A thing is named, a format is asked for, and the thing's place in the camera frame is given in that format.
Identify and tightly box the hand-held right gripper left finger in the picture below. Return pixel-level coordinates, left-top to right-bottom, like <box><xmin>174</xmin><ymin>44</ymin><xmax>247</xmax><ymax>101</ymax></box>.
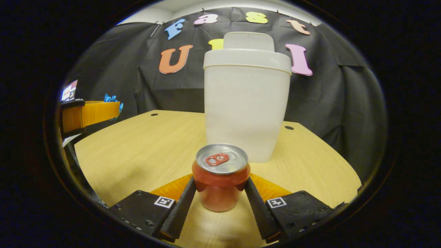
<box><xmin>110</xmin><ymin>174</ymin><xmax>197</xmax><ymax>241</ymax></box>

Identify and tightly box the computer monitor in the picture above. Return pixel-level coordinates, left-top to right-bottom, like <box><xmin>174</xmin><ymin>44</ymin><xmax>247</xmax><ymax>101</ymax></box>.
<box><xmin>61</xmin><ymin>80</ymin><xmax>78</xmax><ymax>102</ymax></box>

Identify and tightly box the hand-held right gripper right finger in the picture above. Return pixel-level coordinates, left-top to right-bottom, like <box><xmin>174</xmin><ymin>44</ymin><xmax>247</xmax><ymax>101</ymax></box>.
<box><xmin>244</xmin><ymin>173</ymin><xmax>345</xmax><ymax>241</ymax></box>

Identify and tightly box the black backdrop cloth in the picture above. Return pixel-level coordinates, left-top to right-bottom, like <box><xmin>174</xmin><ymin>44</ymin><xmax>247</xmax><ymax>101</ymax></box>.
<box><xmin>65</xmin><ymin>7</ymin><xmax>386</xmax><ymax>183</ymax></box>

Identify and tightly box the blue paper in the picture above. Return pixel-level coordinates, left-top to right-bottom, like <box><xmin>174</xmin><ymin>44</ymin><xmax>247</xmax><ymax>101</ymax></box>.
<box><xmin>103</xmin><ymin>94</ymin><xmax>123</xmax><ymax>120</ymax></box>

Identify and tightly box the white desktop garbage bin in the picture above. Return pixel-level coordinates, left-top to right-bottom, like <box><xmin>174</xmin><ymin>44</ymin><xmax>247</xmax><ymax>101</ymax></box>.
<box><xmin>203</xmin><ymin>32</ymin><xmax>293</xmax><ymax>163</ymax></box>

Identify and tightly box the red pop can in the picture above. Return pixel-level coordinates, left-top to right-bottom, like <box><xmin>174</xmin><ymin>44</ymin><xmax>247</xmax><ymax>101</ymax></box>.
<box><xmin>192</xmin><ymin>143</ymin><xmax>251</xmax><ymax>212</ymax></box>

